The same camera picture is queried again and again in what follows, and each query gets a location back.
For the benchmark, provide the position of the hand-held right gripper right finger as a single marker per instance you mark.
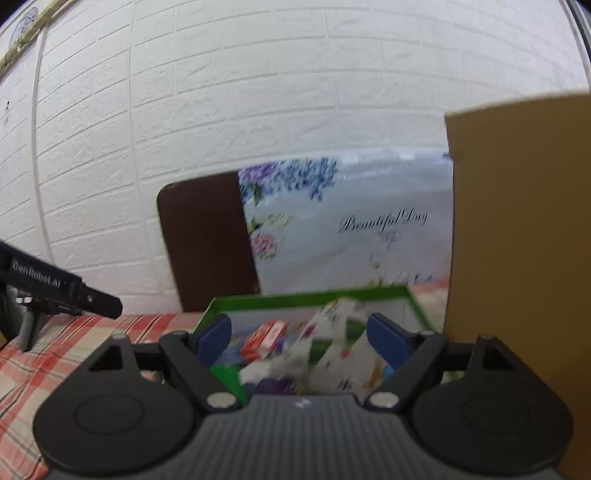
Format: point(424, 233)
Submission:
point(385, 339)

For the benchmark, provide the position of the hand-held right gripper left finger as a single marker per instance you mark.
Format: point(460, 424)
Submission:
point(214, 339)

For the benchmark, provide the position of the white floral pouch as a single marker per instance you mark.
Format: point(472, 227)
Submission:
point(337, 350)

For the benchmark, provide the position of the purple doll figure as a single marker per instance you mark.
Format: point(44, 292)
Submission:
point(274, 385)

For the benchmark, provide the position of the green box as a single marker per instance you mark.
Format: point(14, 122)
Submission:
point(295, 302)

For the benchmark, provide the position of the red white packet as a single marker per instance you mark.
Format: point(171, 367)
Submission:
point(265, 339)

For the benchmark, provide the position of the large brown chair backrest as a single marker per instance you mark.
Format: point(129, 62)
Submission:
point(207, 240)

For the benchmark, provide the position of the floral printed sheet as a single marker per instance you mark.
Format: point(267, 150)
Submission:
point(351, 221)

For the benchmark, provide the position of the red plaid tablecloth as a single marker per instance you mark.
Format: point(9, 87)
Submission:
point(60, 341)

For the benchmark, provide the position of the brown cardboard box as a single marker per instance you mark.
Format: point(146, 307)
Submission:
point(521, 230)

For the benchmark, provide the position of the black gripper on grey stand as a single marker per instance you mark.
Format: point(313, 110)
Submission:
point(41, 281)

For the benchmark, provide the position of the wall hanging with wooden rod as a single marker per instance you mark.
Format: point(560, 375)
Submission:
point(23, 32)

